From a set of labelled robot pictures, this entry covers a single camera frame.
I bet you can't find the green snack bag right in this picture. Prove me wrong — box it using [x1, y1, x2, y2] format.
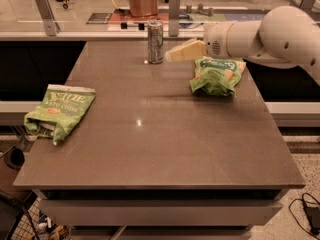
[190, 56, 246, 96]

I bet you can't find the right metal glass post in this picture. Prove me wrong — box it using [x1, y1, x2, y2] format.
[299, 0, 319, 12]

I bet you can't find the green jalapeno chip bag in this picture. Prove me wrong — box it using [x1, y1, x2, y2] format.
[24, 84, 96, 144]

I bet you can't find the silver redbull can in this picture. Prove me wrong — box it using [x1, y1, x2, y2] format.
[147, 20, 163, 64]

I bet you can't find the metal glass post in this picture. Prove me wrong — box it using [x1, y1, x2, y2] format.
[35, 0, 59, 37]
[299, 0, 319, 12]
[168, 0, 180, 37]

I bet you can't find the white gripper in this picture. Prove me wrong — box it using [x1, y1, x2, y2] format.
[164, 21, 234, 62]

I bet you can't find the black power adapter cable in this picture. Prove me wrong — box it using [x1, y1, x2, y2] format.
[288, 192, 320, 237]

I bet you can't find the grey table drawer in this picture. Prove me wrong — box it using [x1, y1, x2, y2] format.
[40, 200, 282, 226]

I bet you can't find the wire basket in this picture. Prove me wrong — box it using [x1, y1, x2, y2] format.
[0, 191, 38, 240]

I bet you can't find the left metal glass post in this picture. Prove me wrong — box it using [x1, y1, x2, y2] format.
[35, 0, 59, 37]

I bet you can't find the middle metal glass post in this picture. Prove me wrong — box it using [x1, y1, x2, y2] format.
[168, 0, 180, 37]

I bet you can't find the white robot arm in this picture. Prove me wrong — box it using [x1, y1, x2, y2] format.
[165, 6, 320, 83]

